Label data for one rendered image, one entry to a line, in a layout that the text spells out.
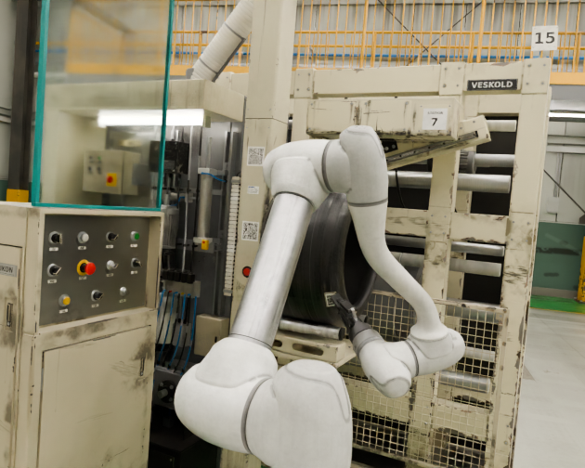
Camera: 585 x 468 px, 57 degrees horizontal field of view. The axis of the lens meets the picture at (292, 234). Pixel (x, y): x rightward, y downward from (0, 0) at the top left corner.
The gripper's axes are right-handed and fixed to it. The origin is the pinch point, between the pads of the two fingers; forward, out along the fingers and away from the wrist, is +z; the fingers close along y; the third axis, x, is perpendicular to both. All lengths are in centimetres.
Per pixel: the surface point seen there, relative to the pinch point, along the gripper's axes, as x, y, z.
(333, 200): 9.3, -26.1, 19.3
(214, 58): -5, -59, 125
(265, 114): 1, -46, 64
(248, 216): -15, -12, 52
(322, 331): -5.0, 16.0, 7.3
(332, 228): 5.3, -19.8, 12.2
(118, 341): -73, 8, 27
